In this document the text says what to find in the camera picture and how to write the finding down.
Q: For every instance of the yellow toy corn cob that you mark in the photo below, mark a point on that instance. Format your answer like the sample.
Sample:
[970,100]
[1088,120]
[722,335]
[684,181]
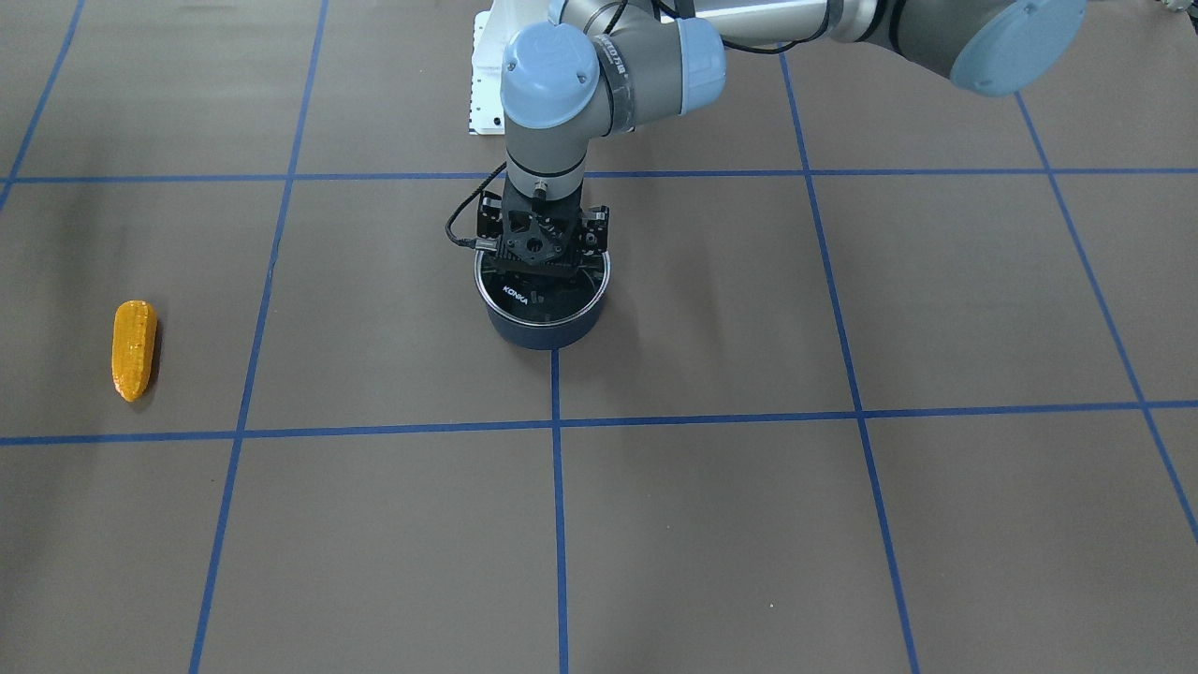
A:
[132,348]

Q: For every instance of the dark blue saucepan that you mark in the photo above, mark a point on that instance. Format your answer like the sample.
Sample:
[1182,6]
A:
[540,339]

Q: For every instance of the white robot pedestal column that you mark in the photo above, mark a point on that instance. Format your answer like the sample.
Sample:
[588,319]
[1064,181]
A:
[491,31]

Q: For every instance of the glass lid with blue knob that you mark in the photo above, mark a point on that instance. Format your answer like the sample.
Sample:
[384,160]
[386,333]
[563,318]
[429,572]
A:
[543,301]

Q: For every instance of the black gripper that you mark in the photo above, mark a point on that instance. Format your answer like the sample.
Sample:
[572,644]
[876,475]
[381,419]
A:
[489,219]

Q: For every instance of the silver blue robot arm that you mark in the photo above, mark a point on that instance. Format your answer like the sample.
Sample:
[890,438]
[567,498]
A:
[594,69]

